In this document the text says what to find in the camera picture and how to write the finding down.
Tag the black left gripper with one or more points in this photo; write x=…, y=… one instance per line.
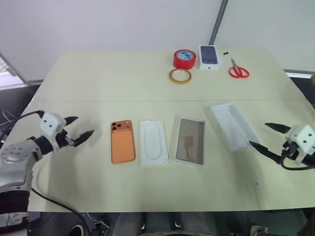
x=63, y=138

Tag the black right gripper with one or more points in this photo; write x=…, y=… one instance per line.
x=289, y=153

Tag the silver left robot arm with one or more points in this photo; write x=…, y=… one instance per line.
x=14, y=152

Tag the white box dark phone print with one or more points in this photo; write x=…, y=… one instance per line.
x=209, y=55

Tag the orange smartphone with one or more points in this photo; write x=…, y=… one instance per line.
x=123, y=145

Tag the white moulded tray insert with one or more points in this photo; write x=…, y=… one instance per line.
x=153, y=143

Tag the white sneaker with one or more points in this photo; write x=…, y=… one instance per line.
x=258, y=230

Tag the thin yellow tape roll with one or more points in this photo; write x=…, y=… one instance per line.
x=180, y=81

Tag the white power strip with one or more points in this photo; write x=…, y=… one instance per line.
x=13, y=218

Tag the red tape roll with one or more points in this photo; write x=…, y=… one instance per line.
x=182, y=64

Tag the grey metal pole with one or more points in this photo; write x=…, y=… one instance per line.
x=217, y=22

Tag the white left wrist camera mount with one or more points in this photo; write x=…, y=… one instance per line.
x=50, y=124

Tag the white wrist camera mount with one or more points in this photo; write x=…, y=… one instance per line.
x=304, y=137
x=50, y=124

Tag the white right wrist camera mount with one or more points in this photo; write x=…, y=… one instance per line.
x=304, y=137

